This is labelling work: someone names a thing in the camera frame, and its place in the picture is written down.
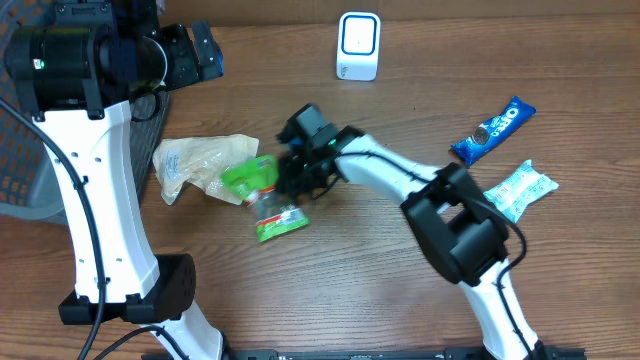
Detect green clear snack bag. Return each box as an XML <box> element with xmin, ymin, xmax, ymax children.
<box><xmin>221</xmin><ymin>155</ymin><xmax>309</xmax><ymax>242</ymax></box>

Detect beige paper snack bag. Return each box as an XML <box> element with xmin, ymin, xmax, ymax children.
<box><xmin>152</xmin><ymin>134</ymin><xmax>259</xmax><ymax>205</ymax></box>

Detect light teal snack packet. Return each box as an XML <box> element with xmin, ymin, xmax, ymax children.
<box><xmin>484</xmin><ymin>159</ymin><xmax>559</xmax><ymax>223</ymax></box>

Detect blue snack packet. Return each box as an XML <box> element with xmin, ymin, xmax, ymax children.
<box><xmin>451</xmin><ymin>96</ymin><xmax>537</xmax><ymax>167</ymax></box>

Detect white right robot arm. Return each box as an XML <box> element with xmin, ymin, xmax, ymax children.
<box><xmin>276</xmin><ymin>104</ymin><xmax>542</xmax><ymax>359</ymax></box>

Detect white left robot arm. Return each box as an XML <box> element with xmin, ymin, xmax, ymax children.
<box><xmin>3</xmin><ymin>1</ymin><xmax>225</xmax><ymax>359</ymax></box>

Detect white barcode scanner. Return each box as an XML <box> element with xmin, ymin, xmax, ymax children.
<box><xmin>336</xmin><ymin>11</ymin><xmax>381</xmax><ymax>81</ymax></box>

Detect grey plastic mesh basket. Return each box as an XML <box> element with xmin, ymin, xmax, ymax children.
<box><xmin>1</xmin><ymin>0</ymin><xmax>170</xmax><ymax>225</ymax></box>

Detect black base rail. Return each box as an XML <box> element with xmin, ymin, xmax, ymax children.
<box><xmin>138</xmin><ymin>346</ymin><xmax>587</xmax><ymax>360</ymax></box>

